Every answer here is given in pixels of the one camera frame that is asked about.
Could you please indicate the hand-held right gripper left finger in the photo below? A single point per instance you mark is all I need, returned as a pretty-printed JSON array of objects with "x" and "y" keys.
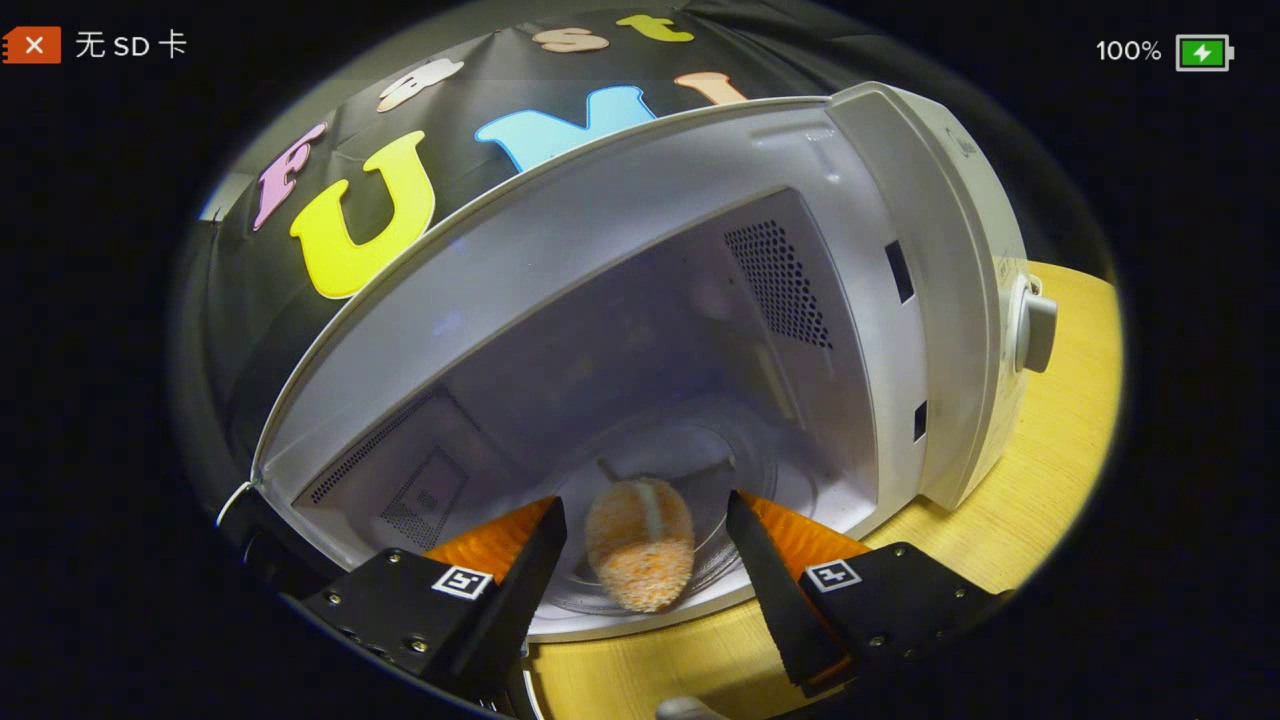
[{"x": 505, "y": 610}]

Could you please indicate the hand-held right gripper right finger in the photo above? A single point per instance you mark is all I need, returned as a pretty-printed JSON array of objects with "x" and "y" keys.
[{"x": 780, "y": 610}]

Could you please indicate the orange crumbed bread roll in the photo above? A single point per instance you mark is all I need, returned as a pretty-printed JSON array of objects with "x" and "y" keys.
[{"x": 640, "y": 545}]

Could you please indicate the white microwave oven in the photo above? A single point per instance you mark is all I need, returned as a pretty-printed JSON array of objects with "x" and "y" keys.
[{"x": 620, "y": 260}]

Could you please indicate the glass microwave turntable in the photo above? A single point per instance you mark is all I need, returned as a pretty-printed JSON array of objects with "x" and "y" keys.
[{"x": 740, "y": 480}]

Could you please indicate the black backdrop cloth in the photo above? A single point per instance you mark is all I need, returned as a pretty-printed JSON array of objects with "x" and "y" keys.
[{"x": 260, "y": 300}]

